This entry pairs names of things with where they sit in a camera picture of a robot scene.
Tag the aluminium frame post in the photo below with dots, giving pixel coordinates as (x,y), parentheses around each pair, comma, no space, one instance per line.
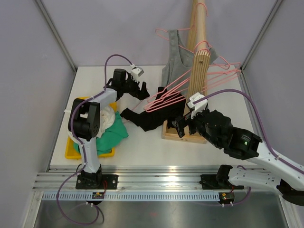
(51,25)
(275,8)

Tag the left aluminium frame post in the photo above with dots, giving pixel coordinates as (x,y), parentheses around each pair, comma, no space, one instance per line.
(51,25)

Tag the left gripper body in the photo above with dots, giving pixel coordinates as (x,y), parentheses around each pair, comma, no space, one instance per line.
(132,87)

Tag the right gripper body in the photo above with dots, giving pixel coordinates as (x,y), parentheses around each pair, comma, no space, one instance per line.
(197,123)

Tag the right aluminium frame post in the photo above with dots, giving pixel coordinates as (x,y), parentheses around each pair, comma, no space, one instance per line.
(275,8)

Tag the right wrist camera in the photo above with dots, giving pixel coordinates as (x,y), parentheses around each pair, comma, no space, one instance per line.
(196,104)

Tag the slotted cable duct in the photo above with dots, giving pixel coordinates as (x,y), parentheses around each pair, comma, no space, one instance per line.
(132,196)

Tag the aluminium mounting rail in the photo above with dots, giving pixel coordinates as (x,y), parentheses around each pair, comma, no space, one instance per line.
(154,178)

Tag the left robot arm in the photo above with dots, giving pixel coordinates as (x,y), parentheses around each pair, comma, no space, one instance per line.
(91,177)

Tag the yellow plastic tray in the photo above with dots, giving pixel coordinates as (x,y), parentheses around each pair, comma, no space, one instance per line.
(71,152)

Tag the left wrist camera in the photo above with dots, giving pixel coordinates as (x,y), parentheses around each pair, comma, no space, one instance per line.
(136,72)

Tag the wooden hanger rack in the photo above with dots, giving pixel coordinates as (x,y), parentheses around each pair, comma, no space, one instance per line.
(199,67)

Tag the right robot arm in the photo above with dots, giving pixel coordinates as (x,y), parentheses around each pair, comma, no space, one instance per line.
(281,175)

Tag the grey tank top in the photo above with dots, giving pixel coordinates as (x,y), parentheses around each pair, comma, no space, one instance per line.
(180,59)

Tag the white tank top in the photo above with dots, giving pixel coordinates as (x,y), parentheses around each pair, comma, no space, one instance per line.
(107,118)

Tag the green tank top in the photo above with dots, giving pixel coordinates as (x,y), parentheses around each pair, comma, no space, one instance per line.
(111,137)

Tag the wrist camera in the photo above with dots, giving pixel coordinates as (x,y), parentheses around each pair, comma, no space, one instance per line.
(136,72)
(196,104)

